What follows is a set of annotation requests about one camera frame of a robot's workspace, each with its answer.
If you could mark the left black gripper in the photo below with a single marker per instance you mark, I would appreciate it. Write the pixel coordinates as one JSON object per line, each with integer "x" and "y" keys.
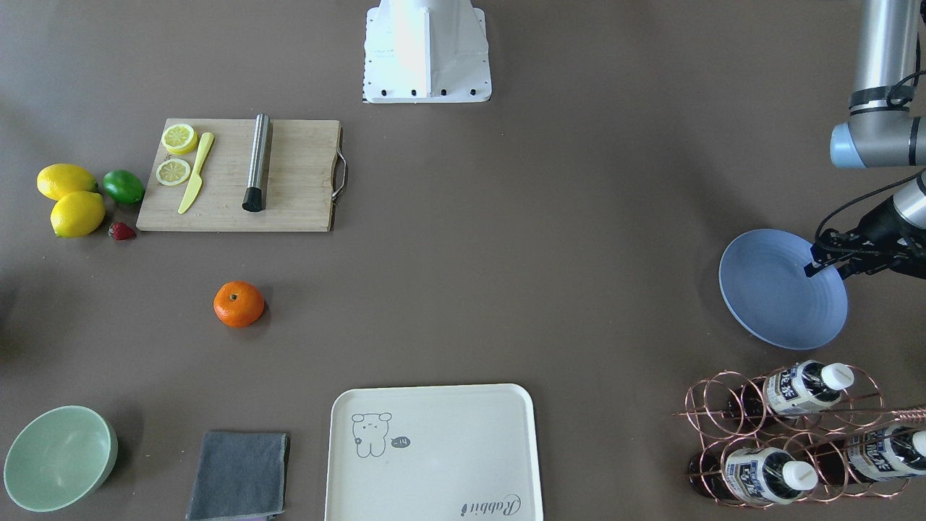
{"x": 877, "y": 221}

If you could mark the blue plate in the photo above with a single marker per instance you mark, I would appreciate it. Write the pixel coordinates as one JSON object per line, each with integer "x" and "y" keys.
{"x": 764, "y": 285}

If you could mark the orange mandarin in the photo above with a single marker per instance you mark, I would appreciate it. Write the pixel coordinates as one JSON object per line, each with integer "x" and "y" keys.
{"x": 238, "y": 304}

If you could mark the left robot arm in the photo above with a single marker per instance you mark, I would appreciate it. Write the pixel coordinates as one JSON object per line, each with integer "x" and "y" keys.
{"x": 882, "y": 132}

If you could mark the tea bottle white cap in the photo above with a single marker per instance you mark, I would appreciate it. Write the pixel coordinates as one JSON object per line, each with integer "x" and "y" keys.
{"x": 801, "y": 389}

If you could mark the cream rabbit tray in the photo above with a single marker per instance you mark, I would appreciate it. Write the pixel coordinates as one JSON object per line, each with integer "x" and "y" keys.
{"x": 464, "y": 452}

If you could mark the steel muddler black tip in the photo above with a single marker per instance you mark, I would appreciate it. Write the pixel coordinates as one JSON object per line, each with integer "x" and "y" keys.
{"x": 255, "y": 199}

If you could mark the grey folded cloth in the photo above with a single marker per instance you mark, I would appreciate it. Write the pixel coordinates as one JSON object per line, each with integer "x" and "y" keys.
{"x": 240, "y": 476}

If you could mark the yellow plastic knife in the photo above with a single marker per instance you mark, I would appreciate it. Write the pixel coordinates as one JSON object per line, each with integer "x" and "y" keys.
{"x": 195, "y": 181}

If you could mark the lemon slice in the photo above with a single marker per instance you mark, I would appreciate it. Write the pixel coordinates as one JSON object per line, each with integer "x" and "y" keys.
{"x": 172, "y": 172}
{"x": 179, "y": 139}

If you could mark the red strawberry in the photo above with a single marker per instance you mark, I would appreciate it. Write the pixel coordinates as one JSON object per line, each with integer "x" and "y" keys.
{"x": 120, "y": 231}

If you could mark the green lime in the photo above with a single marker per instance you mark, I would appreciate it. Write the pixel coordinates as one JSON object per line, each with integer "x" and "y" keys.
{"x": 123, "y": 186}

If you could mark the yellow lemon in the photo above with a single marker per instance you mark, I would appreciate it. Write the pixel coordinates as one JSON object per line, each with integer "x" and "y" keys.
{"x": 60, "y": 179}
{"x": 77, "y": 214}

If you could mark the green bowl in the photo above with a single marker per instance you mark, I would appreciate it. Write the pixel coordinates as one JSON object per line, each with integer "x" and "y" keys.
{"x": 61, "y": 457}

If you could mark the copper wire bottle rack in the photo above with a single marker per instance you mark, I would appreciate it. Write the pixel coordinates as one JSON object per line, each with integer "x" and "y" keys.
{"x": 716, "y": 408}

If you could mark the white camera post base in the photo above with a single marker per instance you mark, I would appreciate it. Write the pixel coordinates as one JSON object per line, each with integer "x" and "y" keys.
{"x": 426, "y": 52}

